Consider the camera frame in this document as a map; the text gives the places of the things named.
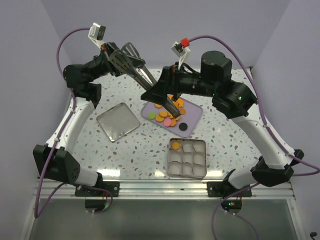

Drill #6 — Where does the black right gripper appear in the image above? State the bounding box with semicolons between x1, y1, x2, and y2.
141;61;219;105

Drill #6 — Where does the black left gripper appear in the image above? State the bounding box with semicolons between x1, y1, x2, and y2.
85;42;145;83

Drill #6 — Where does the orange flower cookie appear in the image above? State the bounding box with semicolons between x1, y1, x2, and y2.
171;141;181;151

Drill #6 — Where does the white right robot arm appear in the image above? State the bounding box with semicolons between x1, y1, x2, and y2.
140;50;304;197

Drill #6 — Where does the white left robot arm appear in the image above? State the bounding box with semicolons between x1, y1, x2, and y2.
33;42;122;197

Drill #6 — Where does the orange fish cookie right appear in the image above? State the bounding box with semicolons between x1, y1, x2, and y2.
174;98;184;108

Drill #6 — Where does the orange round cookie middle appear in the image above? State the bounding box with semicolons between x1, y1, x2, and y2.
159;111;168;118

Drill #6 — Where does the brown chip cookie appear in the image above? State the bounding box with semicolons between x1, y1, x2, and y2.
179;108;186;115

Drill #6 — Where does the orange fish cookie middle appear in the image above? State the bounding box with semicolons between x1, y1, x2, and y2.
167;112;176;119

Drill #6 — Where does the orange plain cookie bottom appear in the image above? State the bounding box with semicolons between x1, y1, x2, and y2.
170;119;177;127

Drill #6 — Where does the orange round cookie lower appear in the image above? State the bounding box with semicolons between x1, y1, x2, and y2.
155;115;165;123

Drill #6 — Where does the pink round cookie lower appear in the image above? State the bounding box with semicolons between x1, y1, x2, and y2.
163;118;172;127

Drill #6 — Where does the green round cookie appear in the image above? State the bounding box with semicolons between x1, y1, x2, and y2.
147;112;156;120

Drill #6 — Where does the black sandwich cookie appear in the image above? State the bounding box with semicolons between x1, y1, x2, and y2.
178;122;188;132

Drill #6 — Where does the lilac plastic tray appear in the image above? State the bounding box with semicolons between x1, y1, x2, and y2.
140;97;203;138

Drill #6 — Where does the silver tin lid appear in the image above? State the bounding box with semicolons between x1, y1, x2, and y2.
96;102;140;143

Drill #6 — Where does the square cookie tin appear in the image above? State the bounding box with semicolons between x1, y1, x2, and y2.
167;138;207;179

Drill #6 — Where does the aluminium mounting rail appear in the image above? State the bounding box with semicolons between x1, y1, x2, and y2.
37;177;295;201

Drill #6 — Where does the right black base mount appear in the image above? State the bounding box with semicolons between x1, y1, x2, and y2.
206;169;250;199

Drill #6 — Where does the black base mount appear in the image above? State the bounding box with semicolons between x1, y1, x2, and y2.
206;169;250;199
74;181;120;198

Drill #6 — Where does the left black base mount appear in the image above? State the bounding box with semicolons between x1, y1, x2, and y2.
74;181;120;198

